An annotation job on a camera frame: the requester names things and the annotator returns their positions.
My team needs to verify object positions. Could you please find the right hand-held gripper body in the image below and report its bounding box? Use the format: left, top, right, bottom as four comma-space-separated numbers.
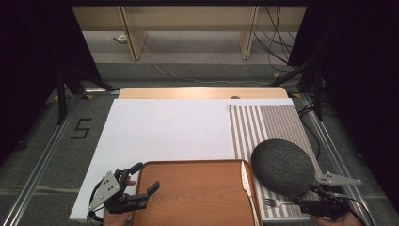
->
299, 170, 363, 221

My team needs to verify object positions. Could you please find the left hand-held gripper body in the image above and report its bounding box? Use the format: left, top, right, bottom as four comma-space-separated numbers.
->
88, 169, 149, 216

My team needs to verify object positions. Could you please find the silver fork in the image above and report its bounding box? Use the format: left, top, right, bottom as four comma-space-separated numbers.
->
263, 197, 295, 209

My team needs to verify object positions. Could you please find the black round textured plate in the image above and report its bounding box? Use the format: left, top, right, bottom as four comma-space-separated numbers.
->
250, 138, 317, 198

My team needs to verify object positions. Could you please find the brown wooden tray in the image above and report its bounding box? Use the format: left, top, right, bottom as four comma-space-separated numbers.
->
130, 159, 263, 226

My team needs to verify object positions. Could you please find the person's right hand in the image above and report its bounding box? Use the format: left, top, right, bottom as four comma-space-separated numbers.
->
310, 213, 366, 226

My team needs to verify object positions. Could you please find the person's left hand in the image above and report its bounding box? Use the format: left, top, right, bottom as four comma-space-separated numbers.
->
102, 175, 136, 226

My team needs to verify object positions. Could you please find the white board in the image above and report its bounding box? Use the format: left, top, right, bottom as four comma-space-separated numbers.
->
69, 98, 343, 222

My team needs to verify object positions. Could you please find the beige striped placemat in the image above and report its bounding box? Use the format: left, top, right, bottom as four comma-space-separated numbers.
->
228, 105, 342, 219

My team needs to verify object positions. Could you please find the black metal stand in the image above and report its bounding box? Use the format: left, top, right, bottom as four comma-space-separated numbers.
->
56, 62, 120, 126
269, 58, 325, 122

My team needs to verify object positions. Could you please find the dark curtain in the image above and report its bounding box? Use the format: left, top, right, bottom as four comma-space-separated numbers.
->
0, 0, 103, 161
287, 0, 399, 218

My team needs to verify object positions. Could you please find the beige desk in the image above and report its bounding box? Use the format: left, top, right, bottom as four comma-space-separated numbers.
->
71, 5, 308, 61

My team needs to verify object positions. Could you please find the left hand-held gripper cable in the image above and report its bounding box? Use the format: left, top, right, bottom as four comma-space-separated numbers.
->
85, 178, 106, 226

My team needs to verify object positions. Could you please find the hand-held gripper cable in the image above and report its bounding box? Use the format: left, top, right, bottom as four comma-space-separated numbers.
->
85, 178, 106, 226
341, 195, 370, 226

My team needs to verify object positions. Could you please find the right hand-held gripper cable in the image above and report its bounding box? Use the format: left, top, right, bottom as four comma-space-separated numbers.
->
341, 195, 370, 226

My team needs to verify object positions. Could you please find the black cable beside table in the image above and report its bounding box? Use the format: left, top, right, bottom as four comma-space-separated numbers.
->
297, 102, 322, 160

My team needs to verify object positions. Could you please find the metal floor rail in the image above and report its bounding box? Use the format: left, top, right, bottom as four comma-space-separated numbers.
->
0, 93, 80, 226
299, 93, 378, 226

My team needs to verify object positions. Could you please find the white floor cable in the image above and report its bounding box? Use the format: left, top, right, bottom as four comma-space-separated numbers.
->
112, 33, 275, 87

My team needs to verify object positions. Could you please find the bundle of black cables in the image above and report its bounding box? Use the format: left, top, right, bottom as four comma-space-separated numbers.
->
253, 5, 297, 73

